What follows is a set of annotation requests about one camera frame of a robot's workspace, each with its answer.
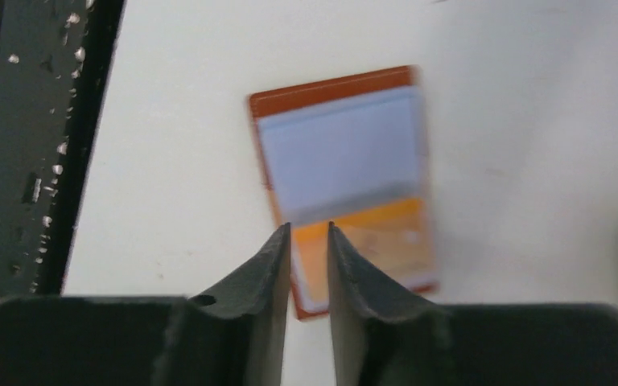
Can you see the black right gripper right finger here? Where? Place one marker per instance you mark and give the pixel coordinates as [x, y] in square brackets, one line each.
[384, 334]

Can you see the brown leather card holder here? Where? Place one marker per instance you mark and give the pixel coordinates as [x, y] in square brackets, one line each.
[333, 147]

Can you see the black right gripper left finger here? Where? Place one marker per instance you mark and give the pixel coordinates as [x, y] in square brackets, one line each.
[230, 334]

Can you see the orange credit card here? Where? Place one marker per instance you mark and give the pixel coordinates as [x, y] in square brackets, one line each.
[395, 237]

